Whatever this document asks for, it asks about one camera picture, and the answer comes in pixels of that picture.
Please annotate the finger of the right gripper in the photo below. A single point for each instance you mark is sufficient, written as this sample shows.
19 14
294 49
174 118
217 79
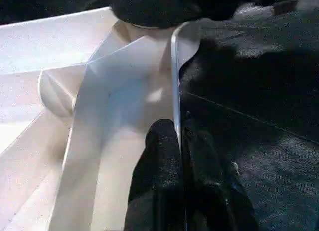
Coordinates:
162 9

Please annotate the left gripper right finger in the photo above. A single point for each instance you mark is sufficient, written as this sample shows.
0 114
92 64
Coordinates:
211 191

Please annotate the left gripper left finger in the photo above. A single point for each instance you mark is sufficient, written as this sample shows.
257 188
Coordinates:
159 178

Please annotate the white plastic table top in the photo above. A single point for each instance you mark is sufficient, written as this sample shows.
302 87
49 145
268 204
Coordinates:
74 141

